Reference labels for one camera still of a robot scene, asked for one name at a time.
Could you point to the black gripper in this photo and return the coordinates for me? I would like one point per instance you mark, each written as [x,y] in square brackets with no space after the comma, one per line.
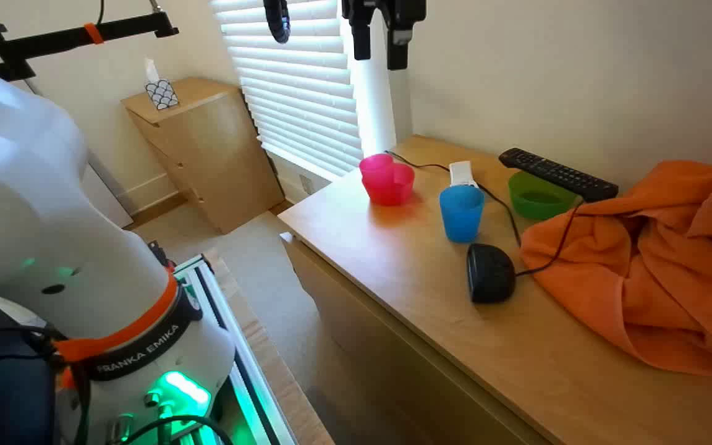
[380,11]

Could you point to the black TV remote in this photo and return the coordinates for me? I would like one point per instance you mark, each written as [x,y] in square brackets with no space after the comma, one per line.
[553,174]

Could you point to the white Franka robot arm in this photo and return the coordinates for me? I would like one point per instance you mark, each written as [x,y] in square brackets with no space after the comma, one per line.
[34,206]

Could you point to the light wooden chest of drawers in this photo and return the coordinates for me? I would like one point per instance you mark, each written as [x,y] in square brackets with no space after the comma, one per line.
[420,329]

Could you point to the white window blinds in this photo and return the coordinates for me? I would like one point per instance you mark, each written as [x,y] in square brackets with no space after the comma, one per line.
[306,89]

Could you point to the pink plastic cup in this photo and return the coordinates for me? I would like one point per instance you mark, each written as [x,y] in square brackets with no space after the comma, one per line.
[385,183]

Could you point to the white plastic device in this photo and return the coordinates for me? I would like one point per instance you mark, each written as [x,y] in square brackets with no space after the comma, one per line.
[461,174]

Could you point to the blue plastic cup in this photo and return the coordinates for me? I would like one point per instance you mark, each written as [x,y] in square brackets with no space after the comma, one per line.
[461,215]

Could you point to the small wooden cabinet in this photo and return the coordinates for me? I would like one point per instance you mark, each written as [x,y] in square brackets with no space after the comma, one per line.
[207,156]

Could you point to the patterned tissue box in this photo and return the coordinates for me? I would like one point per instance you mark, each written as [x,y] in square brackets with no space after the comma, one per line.
[160,95]

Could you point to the green plastic bowl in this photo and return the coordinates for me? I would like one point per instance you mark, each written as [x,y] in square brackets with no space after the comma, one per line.
[536,206]

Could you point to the black computer mouse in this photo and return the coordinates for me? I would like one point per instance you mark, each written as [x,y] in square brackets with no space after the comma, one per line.
[490,275]

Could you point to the orange cloth towel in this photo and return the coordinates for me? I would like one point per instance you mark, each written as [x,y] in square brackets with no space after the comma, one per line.
[667,273]

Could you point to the white window frame post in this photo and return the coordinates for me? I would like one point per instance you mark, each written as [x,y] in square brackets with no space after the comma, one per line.
[375,106]

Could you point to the aluminium base frame rail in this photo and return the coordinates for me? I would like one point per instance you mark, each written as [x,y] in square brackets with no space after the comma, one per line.
[222,322]

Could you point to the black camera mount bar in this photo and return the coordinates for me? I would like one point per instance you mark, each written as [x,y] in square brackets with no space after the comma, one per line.
[49,41]

